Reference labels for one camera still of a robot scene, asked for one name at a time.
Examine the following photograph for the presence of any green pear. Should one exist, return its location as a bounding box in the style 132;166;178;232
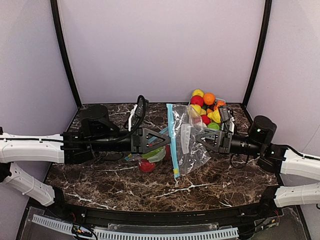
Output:
141;146;166;163

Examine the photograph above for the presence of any red wrinkled fruit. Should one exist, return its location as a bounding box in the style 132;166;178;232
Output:
138;159;156;173

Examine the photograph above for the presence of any clear zip bag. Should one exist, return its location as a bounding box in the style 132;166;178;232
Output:
124;127;171;173
166;103;211;179

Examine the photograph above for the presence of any red tomato with stem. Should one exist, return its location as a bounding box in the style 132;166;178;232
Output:
163;144;171;161

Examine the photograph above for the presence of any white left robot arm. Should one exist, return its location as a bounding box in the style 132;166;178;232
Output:
0;105;171;207

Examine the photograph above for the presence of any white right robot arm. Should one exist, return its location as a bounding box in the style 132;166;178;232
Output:
195;115;320;215

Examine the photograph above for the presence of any green lime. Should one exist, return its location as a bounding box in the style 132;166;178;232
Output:
207;122;220;131

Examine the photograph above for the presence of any yellow lemon right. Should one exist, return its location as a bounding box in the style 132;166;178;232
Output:
207;109;221;124

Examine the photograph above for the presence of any red pepper in basket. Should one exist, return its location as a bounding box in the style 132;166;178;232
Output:
201;114;211;126

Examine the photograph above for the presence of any orange pumpkin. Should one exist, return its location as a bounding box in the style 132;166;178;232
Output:
213;100;227;111

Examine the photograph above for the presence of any light blue plastic basket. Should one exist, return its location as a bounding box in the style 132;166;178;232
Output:
188;95;235;133

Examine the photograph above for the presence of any yellow apple front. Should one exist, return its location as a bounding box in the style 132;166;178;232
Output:
189;104;202;115

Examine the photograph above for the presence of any orange fruit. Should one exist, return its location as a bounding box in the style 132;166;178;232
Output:
203;92;216;106

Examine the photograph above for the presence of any red apple back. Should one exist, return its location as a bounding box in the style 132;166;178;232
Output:
190;95;204;107

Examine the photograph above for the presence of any yellow fruit back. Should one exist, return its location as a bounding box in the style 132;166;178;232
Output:
192;88;205;98

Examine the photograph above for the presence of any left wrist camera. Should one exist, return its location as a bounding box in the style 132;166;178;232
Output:
127;95;148;132

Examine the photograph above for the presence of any black front table rail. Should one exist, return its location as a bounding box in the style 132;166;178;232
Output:
44;200;283;232

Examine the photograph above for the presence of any black right frame post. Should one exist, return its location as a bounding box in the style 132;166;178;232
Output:
242;0;273;108

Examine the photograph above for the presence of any black frame post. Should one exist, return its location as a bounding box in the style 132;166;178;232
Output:
50;0;82;109
242;0;273;108

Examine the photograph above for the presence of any white slotted cable duct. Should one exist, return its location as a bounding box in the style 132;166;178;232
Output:
31;214;239;240

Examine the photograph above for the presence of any black left frame post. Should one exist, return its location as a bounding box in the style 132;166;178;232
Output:
50;0;82;109

